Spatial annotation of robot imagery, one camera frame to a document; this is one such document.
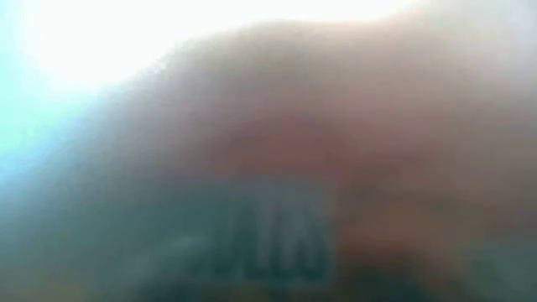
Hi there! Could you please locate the red Savory Noodle pack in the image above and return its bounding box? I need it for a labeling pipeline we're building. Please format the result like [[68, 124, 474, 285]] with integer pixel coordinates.
[[100, 16, 537, 273]]

